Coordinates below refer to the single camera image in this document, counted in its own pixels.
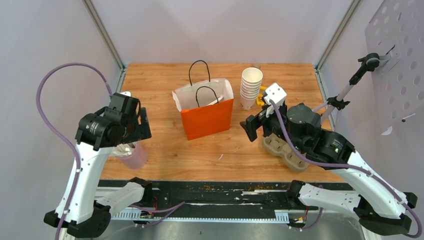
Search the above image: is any yellow plastic holder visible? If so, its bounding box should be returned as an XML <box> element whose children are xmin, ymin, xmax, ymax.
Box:
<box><xmin>255</xmin><ymin>86</ymin><xmax>267</xmax><ymax>107</ymax></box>

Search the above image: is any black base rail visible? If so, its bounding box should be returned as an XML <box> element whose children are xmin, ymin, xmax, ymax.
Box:
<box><xmin>96</xmin><ymin>179</ymin><xmax>332</xmax><ymax>223</ymax></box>

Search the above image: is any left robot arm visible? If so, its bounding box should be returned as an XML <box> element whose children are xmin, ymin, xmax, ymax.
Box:
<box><xmin>43</xmin><ymin>91</ymin><xmax>153</xmax><ymax>239</ymax></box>

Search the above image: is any white perforated panel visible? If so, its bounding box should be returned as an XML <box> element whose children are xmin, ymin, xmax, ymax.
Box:
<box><xmin>364</xmin><ymin>0</ymin><xmax>424</xmax><ymax>135</ymax></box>

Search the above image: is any stack of white paper cups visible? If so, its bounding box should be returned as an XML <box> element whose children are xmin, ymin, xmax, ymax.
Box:
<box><xmin>240</xmin><ymin>67</ymin><xmax>263</xmax><ymax>110</ymax></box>

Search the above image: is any grey tripod stand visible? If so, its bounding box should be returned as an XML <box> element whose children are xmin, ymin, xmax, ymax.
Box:
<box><xmin>314</xmin><ymin>52</ymin><xmax>385</xmax><ymax>123</ymax></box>

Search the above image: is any orange paper takeout bag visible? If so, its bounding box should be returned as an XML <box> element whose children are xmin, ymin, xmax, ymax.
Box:
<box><xmin>172</xmin><ymin>59</ymin><xmax>234</xmax><ymax>141</ymax></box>

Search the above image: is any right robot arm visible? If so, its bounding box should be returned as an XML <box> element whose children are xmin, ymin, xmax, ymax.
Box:
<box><xmin>240</xmin><ymin>103</ymin><xmax>423</xmax><ymax>239</ymax></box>

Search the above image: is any pink cup with packets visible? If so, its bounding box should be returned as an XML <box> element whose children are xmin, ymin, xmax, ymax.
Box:
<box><xmin>111</xmin><ymin>142</ymin><xmax>148</xmax><ymax>170</ymax></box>

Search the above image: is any brown pulp cup carrier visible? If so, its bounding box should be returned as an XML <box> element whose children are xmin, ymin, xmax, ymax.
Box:
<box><xmin>262</xmin><ymin>134</ymin><xmax>310</xmax><ymax>173</ymax></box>

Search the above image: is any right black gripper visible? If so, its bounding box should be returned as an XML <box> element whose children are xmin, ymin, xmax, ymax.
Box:
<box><xmin>239</xmin><ymin>100</ymin><xmax>305</xmax><ymax>152</ymax></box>

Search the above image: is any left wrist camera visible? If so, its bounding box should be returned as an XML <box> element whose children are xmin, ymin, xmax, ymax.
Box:
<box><xmin>119</xmin><ymin>91</ymin><xmax>132</xmax><ymax>97</ymax></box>

